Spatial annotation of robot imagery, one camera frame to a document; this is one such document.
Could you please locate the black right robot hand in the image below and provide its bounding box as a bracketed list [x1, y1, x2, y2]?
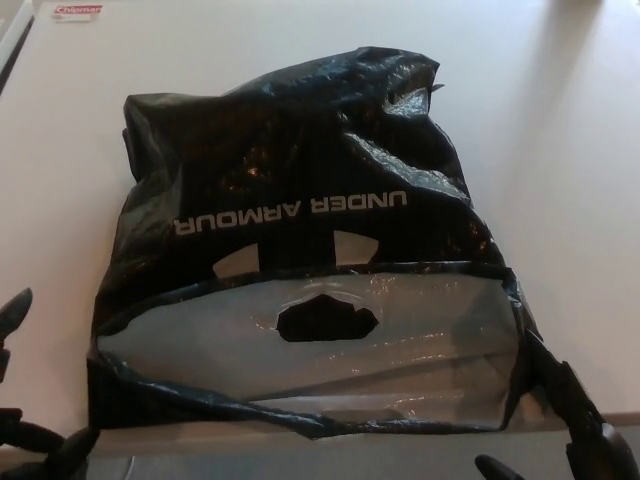
[473, 333, 636, 480]

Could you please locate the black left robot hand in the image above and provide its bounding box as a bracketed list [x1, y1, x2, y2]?
[0, 287, 99, 480]

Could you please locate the black Under Armour plastic bag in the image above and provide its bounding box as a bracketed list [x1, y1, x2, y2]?
[85, 45, 557, 441]

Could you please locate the white desk with dark edge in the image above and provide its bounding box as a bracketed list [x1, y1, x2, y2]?
[0, 4, 37, 96]

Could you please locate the red and white sticker label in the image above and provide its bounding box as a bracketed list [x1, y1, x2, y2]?
[52, 3, 104, 24]

